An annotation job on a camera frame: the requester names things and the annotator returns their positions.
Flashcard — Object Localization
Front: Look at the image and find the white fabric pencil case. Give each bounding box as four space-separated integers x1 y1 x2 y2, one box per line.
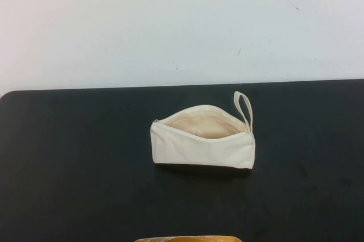
149 90 255 173

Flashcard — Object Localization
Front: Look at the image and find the yellow-orange object at bottom edge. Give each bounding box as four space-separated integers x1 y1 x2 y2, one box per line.
134 227 241 242

